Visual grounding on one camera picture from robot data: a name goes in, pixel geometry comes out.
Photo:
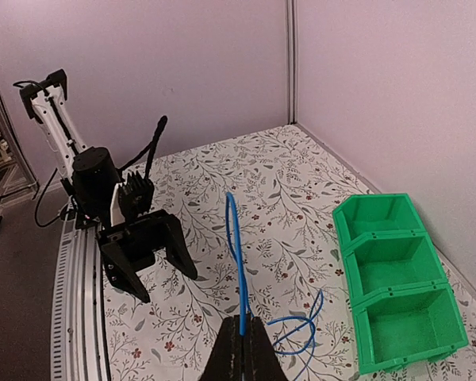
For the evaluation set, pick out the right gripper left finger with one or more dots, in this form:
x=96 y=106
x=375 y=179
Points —
x=226 y=358

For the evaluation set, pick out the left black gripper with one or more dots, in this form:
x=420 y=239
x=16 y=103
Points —
x=128 y=248

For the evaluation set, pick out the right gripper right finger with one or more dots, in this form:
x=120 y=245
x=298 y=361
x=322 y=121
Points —
x=260 y=361

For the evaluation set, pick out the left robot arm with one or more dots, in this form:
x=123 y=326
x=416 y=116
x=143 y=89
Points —
x=88 y=173

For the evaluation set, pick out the floral table mat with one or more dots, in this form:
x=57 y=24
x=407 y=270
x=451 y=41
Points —
x=286 y=186

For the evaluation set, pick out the green bin right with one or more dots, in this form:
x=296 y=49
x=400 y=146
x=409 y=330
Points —
x=397 y=328

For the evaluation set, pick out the green bin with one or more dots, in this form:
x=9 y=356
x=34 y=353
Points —
x=365 y=214
x=383 y=263
x=397 y=328

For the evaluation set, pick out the green bin middle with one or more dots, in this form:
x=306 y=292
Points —
x=383 y=263

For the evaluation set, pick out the green bin left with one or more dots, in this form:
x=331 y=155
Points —
x=365 y=214

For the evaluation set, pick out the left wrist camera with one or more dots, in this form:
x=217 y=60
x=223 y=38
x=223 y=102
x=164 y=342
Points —
x=131 y=198

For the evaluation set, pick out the left aluminium frame post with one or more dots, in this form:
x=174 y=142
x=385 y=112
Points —
x=292 y=59

